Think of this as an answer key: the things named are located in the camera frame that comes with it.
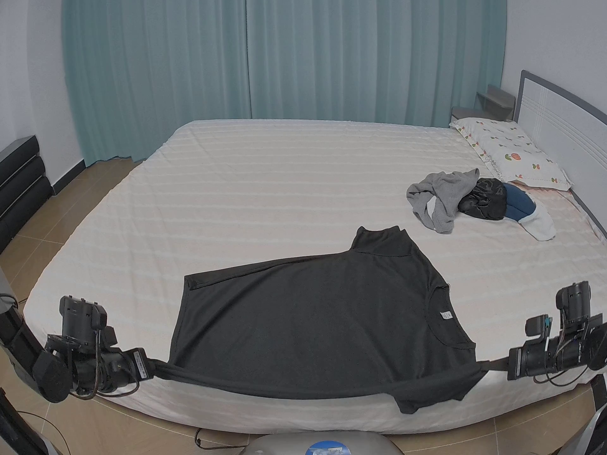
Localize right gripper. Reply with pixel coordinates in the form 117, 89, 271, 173
508, 342, 562, 381

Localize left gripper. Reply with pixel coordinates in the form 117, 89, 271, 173
92, 347, 153, 392

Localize black T-shirt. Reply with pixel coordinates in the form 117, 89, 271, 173
152, 226, 510, 415

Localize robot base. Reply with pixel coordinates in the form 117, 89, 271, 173
43, 420, 599, 455

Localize bed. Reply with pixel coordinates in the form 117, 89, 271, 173
21, 69, 607, 437

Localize blue and white garment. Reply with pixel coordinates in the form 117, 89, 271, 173
503, 183, 556, 242

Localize shiny black garment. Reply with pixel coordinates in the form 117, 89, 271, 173
457, 178, 508, 221

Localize grey garment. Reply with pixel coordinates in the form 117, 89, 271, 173
406, 169, 481, 235

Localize white printed pillow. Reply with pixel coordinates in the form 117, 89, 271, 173
448, 117, 573, 192

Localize black chest of drawers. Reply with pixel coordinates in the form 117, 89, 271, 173
0, 135, 52, 255

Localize grey bedside table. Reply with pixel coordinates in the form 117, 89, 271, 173
451, 85, 517, 122

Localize blue-green curtain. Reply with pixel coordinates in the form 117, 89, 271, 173
246, 0, 507, 127
62, 0, 252, 162

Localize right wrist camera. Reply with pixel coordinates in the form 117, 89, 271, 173
524, 315, 555, 349

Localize black cable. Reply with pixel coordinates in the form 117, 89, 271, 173
193, 427, 252, 450

